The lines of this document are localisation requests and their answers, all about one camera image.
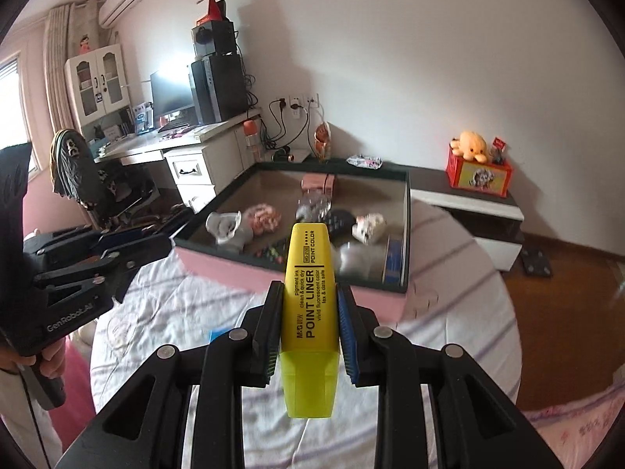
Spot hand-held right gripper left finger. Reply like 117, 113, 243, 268
85, 281, 285, 469

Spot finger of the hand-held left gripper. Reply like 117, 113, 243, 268
33, 244, 171, 304
23, 231, 173, 267

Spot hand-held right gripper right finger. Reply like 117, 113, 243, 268
336, 285, 563, 469

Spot yellow highlighter pen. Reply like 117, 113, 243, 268
278, 222, 341, 420

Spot blue book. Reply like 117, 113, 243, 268
382, 234, 406, 287

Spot black remote coloured buttons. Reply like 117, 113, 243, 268
254, 237, 292, 263

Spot pink storage box dark rim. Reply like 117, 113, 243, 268
171, 159, 414, 324

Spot beige building block figure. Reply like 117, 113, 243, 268
352, 212, 388, 244

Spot black calculator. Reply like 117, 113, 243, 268
325, 209, 357, 238

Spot pastel building block figure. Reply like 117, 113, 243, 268
244, 204, 283, 240

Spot pink case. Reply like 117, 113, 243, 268
300, 173, 337, 195

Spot person's left hand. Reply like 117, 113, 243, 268
0, 337, 67, 378

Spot office chair with dark jacket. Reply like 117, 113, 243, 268
49, 129, 162, 228

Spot round table with striped cloth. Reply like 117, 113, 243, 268
89, 200, 521, 469

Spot white crumpled plastic cup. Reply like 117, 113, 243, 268
205, 211, 245, 245

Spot white corner desk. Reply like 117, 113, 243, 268
93, 112, 265, 214

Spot blue desk box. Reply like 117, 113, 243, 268
133, 102, 155, 136

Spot white glass-door cabinet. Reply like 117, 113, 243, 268
65, 44, 132, 133

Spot computer monitor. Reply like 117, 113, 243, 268
149, 68, 196, 126

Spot window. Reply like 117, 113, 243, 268
0, 56, 43, 187

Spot orange cap bottle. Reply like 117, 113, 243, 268
243, 120, 260, 158

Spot low dark-top cabinet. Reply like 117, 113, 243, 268
410, 166, 526, 272

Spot patterned snack packet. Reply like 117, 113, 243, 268
346, 154, 383, 170

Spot black computer tower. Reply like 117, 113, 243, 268
189, 54, 249, 126

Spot beige curtain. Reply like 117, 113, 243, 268
44, 2, 104, 132

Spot orange snack bag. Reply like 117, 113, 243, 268
312, 122, 336, 162

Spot black floor scale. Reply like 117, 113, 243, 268
520, 247, 553, 277

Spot red printed box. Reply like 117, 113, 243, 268
446, 149, 514, 199

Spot black box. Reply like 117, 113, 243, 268
191, 20, 238, 58

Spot yellow plush toy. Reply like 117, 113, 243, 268
449, 130, 492, 162

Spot pink printed bedding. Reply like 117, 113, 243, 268
518, 381, 625, 469

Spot red triangular box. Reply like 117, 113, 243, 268
195, 0, 228, 25

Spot black power cables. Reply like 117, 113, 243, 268
264, 98, 314, 158

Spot wall power sockets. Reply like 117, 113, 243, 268
276, 93, 321, 111

